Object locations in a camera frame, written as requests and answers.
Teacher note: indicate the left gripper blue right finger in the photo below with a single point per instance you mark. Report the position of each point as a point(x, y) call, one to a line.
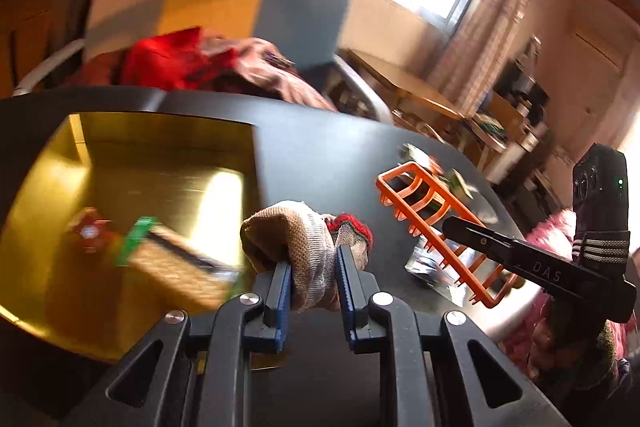
point(355, 288)

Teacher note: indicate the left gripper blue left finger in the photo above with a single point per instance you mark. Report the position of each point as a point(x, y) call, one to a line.
point(269, 331)

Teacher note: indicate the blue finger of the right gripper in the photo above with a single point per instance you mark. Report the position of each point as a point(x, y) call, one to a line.
point(516, 256)

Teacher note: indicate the grey sock with red cuff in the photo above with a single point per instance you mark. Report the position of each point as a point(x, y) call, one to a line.
point(293, 232)

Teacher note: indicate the orange plastic rack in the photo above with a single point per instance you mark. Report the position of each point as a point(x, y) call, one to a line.
point(424, 203)

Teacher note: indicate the cracker pack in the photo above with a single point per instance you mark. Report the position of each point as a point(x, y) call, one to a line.
point(167, 261)

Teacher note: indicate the orange white snack bag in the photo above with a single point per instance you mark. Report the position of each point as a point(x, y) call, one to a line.
point(409, 152)

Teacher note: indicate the small red candy packet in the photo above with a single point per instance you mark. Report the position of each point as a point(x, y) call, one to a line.
point(91, 231)

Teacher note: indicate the green white small box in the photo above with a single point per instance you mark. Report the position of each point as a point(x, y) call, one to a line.
point(458, 187)

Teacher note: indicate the person's right hand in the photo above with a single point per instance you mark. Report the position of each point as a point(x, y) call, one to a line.
point(568, 341)

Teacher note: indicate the red and gold gift box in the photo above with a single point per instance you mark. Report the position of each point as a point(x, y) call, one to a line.
point(197, 176)

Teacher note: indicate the wooden cabinet with items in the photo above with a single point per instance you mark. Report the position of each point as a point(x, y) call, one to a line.
point(512, 120)

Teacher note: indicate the wooden side table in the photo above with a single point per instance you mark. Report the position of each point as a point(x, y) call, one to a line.
point(404, 85)

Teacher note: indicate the pink cloth on chair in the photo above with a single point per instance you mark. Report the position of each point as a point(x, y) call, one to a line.
point(254, 66)

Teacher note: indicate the pink patterned curtain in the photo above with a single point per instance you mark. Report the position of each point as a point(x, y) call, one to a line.
point(474, 55)

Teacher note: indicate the red cloth on chair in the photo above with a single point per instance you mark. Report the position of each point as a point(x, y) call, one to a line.
point(187, 59)

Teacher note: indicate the blue and yellow armchair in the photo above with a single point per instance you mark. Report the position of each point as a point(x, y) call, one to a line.
point(305, 31)

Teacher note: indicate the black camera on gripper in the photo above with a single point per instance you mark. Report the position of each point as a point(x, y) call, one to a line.
point(600, 203)

